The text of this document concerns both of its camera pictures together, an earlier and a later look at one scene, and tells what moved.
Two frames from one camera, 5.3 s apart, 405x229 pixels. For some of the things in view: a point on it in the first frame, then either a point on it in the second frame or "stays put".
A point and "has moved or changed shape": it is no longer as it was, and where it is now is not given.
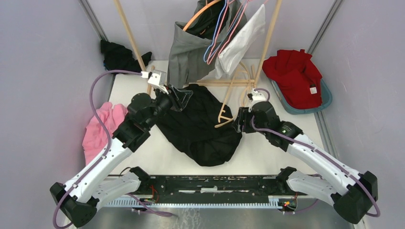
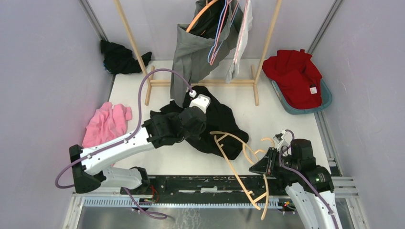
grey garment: [195, 48] stays put
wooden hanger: [223, 119] → [254, 196]
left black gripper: [179, 99] → [196, 135]
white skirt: [248, 35] → [244, 24]
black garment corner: [118, 57] stays put
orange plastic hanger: [198, 12] has moved or changed shape
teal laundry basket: [326, 98] stays put
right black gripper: [243, 114] → [267, 164]
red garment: [298, 79] stays put
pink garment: [96, 141] stays put
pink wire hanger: [235, 29] → [242, 31]
